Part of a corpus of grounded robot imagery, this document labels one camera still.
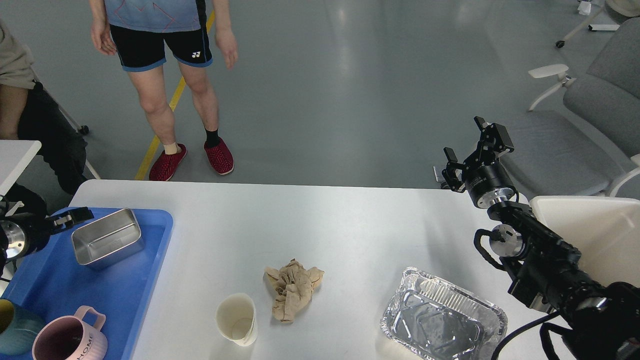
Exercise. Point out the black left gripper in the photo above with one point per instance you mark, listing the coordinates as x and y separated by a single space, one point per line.
23 234

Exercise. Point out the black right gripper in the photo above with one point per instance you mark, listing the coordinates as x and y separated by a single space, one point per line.
488 183

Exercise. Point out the square stainless steel tray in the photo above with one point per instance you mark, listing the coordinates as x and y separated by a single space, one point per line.
108 240

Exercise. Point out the pink HOME mug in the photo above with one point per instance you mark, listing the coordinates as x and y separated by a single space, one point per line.
75 337

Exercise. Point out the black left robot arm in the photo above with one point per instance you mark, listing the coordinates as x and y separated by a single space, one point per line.
10 206

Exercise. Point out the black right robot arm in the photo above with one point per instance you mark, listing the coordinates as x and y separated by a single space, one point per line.
595 322

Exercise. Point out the small white side table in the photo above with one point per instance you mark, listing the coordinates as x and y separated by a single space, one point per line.
15 156

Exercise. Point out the grey office chair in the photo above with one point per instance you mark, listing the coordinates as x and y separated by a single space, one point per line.
591 154

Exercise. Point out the seated person at left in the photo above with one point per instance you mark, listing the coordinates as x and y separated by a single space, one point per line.
29 113

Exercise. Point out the teal mug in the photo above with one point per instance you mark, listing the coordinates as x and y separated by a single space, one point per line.
19 328

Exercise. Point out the white chair base far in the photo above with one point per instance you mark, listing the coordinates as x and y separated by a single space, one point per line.
618 10

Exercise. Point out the cream plastic bin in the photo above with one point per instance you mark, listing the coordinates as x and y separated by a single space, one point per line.
605 229

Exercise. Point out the aluminium foil tray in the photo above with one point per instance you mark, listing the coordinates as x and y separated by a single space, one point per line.
438 320

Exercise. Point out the cream paper cup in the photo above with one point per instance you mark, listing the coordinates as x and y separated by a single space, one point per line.
235 318

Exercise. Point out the standing person in shorts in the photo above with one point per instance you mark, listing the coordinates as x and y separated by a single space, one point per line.
139 32

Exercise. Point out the crumpled brown paper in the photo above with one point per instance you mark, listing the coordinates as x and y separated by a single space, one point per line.
294 286

